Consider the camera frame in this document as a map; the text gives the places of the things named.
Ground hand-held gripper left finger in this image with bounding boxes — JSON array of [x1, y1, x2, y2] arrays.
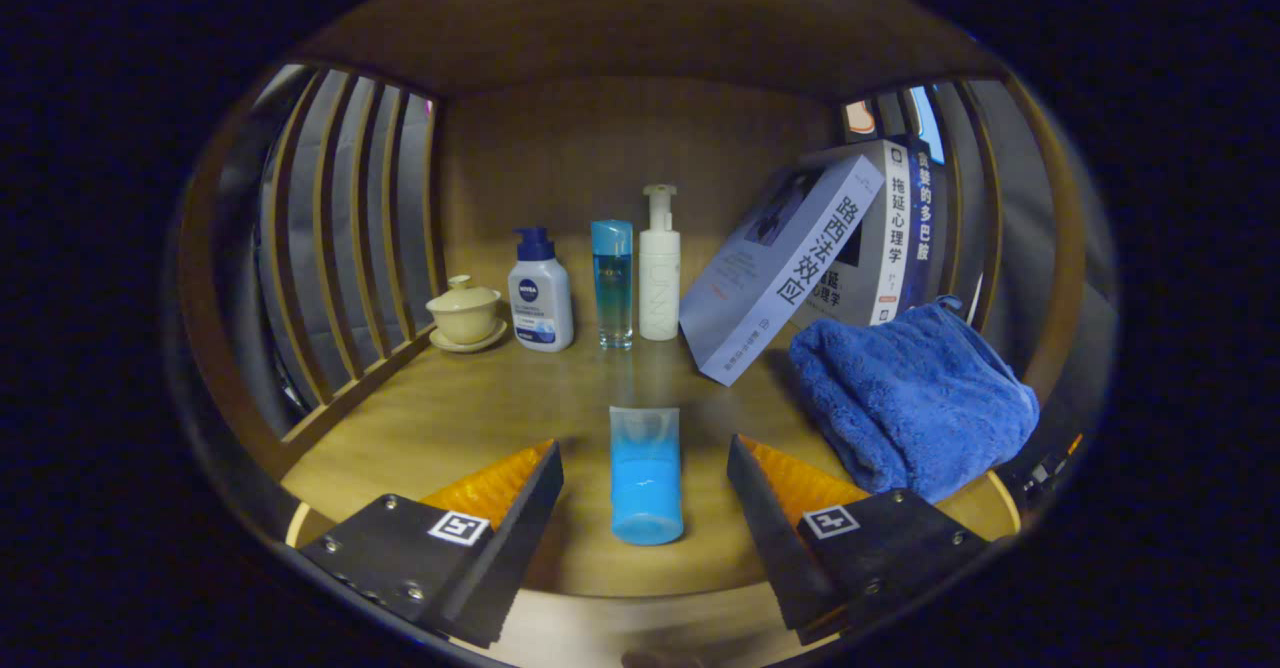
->
[[298, 438, 565, 649]]

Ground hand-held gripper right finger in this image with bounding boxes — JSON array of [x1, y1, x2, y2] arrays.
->
[[727, 434, 991, 646]]

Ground blue white cream tube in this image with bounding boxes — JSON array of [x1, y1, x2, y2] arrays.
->
[[609, 406, 685, 547]]

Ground wooden drawer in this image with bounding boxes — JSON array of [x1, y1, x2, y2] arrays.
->
[[450, 578, 811, 668]]

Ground wooden countertop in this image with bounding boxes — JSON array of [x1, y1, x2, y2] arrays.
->
[[280, 323, 1021, 599]]

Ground wooden cabinet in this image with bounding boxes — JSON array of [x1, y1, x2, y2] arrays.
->
[[175, 0, 1091, 668]]

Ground blue folded towel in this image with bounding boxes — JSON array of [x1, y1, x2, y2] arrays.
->
[[788, 295, 1041, 505]]

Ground cream lidded teacup with saucer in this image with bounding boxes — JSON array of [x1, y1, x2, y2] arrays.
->
[[426, 274, 509, 354]]

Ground white lotion bottle blue cap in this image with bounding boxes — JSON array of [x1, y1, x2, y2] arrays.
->
[[507, 226, 575, 353]]

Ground pale lilac book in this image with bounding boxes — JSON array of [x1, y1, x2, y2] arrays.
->
[[679, 154, 887, 388]]

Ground teal clear bottle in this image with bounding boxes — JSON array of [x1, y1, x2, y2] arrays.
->
[[590, 219, 634, 351]]

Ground black orange device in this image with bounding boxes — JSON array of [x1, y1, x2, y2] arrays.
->
[[1010, 433, 1086, 499]]

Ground white pump bottle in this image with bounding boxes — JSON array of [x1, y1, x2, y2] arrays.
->
[[639, 184, 682, 342]]

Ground white spine book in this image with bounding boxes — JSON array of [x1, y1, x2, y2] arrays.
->
[[790, 138, 913, 329]]

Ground dark blue book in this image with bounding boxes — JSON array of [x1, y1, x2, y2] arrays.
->
[[905, 136, 946, 314]]

